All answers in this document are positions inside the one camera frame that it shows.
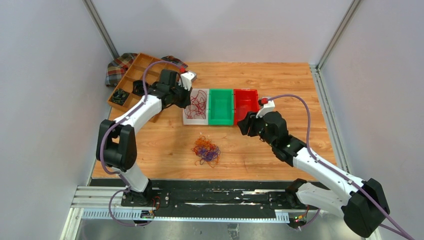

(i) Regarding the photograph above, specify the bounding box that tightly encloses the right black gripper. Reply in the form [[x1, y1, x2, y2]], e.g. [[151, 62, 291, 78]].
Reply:
[[237, 109, 276, 147]]

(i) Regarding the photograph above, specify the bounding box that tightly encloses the orange and purple wire tangle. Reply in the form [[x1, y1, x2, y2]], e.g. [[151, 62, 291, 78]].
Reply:
[[190, 135, 222, 169]]

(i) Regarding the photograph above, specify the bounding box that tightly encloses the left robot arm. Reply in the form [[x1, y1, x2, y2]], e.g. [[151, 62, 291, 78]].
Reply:
[[96, 69, 197, 207]]

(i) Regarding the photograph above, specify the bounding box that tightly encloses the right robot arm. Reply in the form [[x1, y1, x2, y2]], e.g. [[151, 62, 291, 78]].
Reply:
[[237, 111, 390, 238]]

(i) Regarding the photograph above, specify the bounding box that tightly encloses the white plastic bin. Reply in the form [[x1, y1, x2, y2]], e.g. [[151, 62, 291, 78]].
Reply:
[[182, 88, 210, 125]]

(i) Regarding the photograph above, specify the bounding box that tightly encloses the red plastic bin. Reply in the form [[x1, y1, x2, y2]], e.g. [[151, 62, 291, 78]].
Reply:
[[233, 89, 260, 125]]

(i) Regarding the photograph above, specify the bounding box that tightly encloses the green plastic bin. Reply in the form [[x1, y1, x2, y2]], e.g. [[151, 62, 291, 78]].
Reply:
[[208, 88, 234, 126]]

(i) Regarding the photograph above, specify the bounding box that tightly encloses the orange wooden compartment tray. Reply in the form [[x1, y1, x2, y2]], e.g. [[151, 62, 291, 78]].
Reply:
[[107, 55, 187, 117]]

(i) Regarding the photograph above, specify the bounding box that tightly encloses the plaid cloth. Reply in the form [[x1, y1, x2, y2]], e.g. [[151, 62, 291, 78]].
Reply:
[[105, 52, 190, 88]]

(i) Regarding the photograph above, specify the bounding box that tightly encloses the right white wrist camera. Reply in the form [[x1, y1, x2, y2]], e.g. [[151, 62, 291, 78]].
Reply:
[[256, 97, 275, 118]]

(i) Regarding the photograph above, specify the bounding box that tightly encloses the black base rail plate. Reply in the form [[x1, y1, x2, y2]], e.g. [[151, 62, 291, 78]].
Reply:
[[90, 178, 317, 220]]

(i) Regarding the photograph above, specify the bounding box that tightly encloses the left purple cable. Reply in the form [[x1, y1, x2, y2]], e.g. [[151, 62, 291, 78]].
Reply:
[[99, 60, 186, 227]]

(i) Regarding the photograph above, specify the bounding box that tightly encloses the purple cable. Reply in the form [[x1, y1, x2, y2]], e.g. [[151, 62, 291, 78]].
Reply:
[[258, 94, 417, 240], [99, 60, 186, 227]]

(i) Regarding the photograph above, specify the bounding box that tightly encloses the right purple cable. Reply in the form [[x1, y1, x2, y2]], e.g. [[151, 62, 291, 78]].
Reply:
[[258, 94, 417, 240]]

